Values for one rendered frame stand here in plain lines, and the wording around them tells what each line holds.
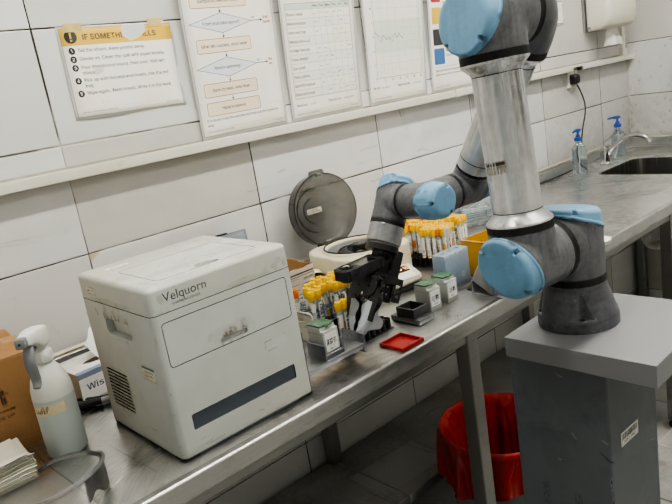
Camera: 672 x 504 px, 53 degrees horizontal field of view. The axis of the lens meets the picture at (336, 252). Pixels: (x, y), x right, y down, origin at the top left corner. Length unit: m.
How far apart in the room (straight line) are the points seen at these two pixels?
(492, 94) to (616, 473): 0.73
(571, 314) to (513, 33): 0.52
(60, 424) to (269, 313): 0.41
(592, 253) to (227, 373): 0.68
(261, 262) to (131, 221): 0.64
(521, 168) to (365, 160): 1.13
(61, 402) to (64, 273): 0.49
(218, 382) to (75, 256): 0.66
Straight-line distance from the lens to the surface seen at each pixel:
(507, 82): 1.16
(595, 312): 1.33
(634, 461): 1.47
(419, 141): 2.43
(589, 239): 1.29
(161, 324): 1.09
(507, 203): 1.18
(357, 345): 1.38
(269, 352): 1.21
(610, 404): 1.33
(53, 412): 1.29
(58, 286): 1.70
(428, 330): 1.51
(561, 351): 1.28
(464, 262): 1.77
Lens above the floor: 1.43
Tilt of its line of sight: 14 degrees down
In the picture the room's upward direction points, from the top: 9 degrees counter-clockwise
